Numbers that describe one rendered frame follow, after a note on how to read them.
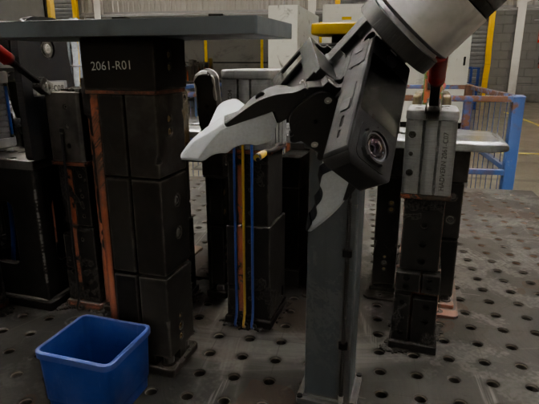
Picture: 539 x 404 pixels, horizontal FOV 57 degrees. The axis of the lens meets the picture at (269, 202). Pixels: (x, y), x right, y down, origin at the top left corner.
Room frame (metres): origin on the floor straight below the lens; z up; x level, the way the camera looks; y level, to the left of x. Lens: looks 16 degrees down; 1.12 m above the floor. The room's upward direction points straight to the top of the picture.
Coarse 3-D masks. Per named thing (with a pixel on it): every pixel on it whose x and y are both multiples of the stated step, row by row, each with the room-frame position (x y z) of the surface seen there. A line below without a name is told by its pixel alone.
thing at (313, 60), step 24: (360, 24) 0.43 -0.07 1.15; (384, 24) 0.38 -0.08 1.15; (312, 48) 0.44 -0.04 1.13; (336, 48) 0.44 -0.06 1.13; (408, 48) 0.37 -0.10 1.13; (312, 72) 0.41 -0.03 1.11; (336, 72) 0.42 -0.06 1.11; (312, 96) 0.39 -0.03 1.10; (336, 96) 0.39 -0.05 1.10; (312, 120) 0.40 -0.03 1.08; (312, 144) 0.41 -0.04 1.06
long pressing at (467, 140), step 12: (192, 120) 1.05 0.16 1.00; (192, 132) 0.89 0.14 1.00; (288, 132) 0.85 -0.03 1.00; (468, 132) 0.87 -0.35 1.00; (480, 132) 0.87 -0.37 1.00; (492, 132) 0.89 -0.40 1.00; (396, 144) 0.78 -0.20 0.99; (456, 144) 0.75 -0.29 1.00; (468, 144) 0.75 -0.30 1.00; (480, 144) 0.74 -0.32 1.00; (492, 144) 0.74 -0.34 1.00; (504, 144) 0.74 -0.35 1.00
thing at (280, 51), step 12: (276, 12) 8.90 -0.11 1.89; (288, 12) 8.86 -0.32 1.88; (300, 12) 9.05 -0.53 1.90; (300, 24) 9.07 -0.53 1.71; (300, 36) 9.09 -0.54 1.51; (312, 36) 10.38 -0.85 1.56; (276, 48) 8.90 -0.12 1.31; (288, 48) 8.85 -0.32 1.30; (276, 60) 8.90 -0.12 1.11; (288, 60) 8.85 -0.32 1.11; (288, 72) 8.85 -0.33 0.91
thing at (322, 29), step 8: (312, 24) 0.55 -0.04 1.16; (320, 24) 0.54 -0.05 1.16; (328, 24) 0.54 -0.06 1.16; (336, 24) 0.54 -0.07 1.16; (344, 24) 0.54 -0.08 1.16; (352, 24) 0.53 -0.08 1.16; (312, 32) 0.55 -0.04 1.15; (320, 32) 0.54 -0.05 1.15; (328, 32) 0.54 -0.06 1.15; (336, 32) 0.54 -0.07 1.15; (344, 32) 0.54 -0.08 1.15; (336, 40) 0.56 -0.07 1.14
